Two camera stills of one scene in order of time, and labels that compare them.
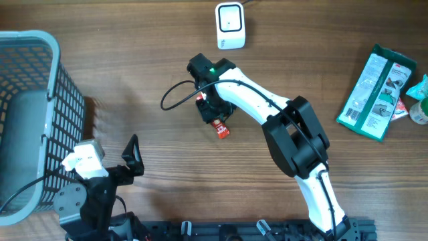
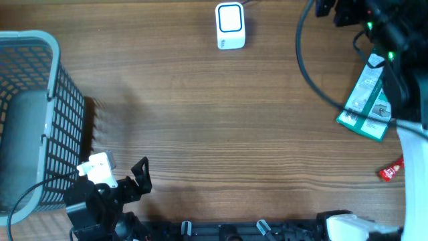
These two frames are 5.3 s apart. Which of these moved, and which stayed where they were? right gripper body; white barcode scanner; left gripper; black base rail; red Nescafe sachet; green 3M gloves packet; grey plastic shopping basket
Moved: right gripper body; red Nescafe sachet; left gripper
Stayed: white barcode scanner; green 3M gloves packet; grey plastic shopping basket; black base rail
